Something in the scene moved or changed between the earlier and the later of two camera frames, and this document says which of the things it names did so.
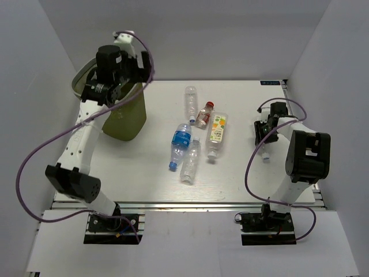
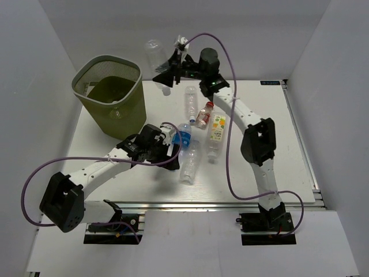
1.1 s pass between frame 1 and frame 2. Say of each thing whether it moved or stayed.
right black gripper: moved
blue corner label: stayed
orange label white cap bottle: stayed
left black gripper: moved
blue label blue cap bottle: stayed
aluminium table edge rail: stayed
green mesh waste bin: stayed
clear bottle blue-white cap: stayed
